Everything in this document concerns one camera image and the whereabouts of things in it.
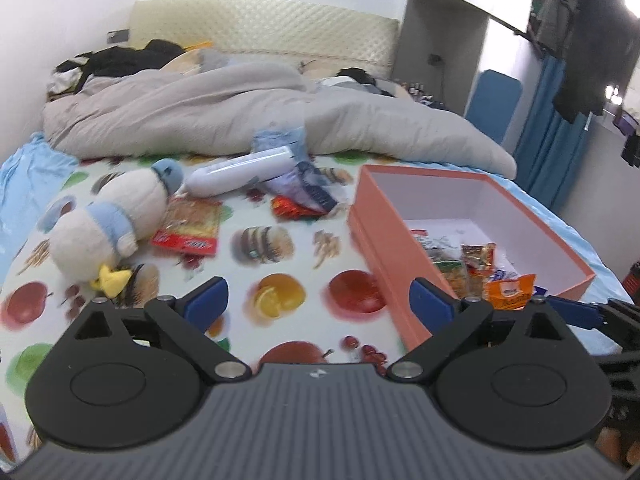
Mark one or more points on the yellow cloth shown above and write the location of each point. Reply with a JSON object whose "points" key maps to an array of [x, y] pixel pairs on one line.
{"points": [[197, 47]]}

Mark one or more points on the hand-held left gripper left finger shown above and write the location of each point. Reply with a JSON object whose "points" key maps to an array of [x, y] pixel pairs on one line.
{"points": [[207, 305]]}

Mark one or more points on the crumpled blue plastic bag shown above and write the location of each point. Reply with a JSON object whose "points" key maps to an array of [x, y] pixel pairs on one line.
{"points": [[305, 185]]}

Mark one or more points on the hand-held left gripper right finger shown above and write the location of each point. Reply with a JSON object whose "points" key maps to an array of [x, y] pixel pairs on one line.
{"points": [[430, 302]]}

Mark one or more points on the cream quilted headboard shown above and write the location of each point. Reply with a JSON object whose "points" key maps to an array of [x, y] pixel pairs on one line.
{"points": [[280, 27]]}

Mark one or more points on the white plush duck toy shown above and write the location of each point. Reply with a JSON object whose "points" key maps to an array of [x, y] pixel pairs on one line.
{"points": [[125, 200]]}

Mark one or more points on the orange snack packet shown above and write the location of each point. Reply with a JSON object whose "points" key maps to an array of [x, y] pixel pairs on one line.
{"points": [[510, 292]]}

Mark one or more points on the fruit print mat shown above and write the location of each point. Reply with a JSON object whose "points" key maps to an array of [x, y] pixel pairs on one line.
{"points": [[225, 270]]}

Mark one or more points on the blue padded board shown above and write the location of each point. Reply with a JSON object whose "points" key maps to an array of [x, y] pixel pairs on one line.
{"points": [[492, 105]]}

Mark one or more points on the orange cardboard box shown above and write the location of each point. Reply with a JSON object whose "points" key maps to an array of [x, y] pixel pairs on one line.
{"points": [[380, 250]]}

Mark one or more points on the white clothes heap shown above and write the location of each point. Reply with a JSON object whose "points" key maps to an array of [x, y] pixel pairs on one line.
{"points": [[65, 77]]}

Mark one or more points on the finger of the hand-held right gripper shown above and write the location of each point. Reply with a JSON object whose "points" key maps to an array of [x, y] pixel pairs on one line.
{"points": [[575, 310]]}

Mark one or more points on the red foil snack wrapper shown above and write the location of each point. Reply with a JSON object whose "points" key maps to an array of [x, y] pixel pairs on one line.
{"points": [[287, 206]]}

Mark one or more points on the dark folded clothes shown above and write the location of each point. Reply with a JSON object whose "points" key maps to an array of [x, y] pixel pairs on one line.
{"points": [[360, 79]]}

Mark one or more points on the blue curtain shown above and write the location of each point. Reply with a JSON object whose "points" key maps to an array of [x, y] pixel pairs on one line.
{"points": [[545, 150]]}

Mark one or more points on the black wall plug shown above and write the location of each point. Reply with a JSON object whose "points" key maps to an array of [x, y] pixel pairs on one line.
{"points": [[436, 59]]}

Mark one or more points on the red biscuit packet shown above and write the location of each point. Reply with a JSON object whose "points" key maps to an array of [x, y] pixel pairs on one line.
{"points": [[192, 222]]}

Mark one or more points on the grey wardrobe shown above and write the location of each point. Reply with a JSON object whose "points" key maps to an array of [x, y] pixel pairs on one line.
{"points": [[440, 5]]}

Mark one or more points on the light blue bedsheet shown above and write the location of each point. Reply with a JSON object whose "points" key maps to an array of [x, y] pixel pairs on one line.
{"points": [[20, 175]]}

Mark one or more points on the grey hanging jacket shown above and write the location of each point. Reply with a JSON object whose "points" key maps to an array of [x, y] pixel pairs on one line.
{"points": [[557, 15]]}

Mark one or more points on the person's right hand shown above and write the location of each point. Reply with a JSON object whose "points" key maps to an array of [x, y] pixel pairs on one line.
{"points": [[611, 447]]}

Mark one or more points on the grey wall plate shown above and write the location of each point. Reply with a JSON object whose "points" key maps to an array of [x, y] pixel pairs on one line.
{"points": [[118, 36]]}

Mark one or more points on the grey pillow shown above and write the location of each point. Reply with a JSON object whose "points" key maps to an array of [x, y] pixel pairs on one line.
{"points": [[222, 61]]}

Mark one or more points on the black clothes heap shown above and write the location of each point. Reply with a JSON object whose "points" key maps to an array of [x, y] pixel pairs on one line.
{"points": [[125, 60]]}

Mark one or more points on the white cylindrical bottle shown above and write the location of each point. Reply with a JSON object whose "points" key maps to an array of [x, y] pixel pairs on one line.
{"points": [[235, 170]]}

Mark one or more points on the clutter of small bottles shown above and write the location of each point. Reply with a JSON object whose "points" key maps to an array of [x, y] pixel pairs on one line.
{"points": [[422, 94]]}

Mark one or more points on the black hanging coat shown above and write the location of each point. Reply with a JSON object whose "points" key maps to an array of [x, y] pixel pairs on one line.
{"points": [[600, 50]]}

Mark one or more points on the heap of mixed snack wrappers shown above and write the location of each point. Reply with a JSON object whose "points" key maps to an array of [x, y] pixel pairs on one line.
{"points": [[470, 265]]}

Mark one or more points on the beige pillow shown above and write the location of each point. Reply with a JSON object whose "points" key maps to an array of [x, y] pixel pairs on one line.
{"points": [[320, 70]]}

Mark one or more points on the grey duvet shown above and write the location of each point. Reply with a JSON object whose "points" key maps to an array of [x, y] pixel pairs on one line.
{"points": [[225, 110]]}

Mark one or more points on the cream pillow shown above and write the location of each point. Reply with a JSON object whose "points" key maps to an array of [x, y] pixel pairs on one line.
{"points": [[182, 64]]}

